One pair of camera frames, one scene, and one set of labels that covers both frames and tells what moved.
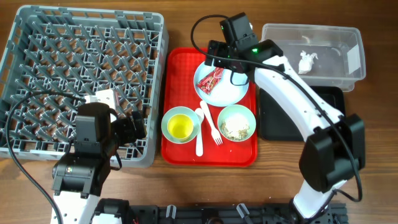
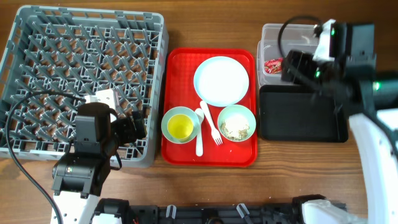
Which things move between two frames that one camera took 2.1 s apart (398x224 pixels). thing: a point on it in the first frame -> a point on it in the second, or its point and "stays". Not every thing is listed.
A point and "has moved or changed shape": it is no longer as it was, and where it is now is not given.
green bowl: x=180 y=110 stays
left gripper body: x=124 y=132 stays
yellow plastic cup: x=180 y=126 stays
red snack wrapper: x=208 y=82 has moved or changed shape
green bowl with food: x=236 y=123 stays
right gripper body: x=224 y=54 -> x=307 y=71
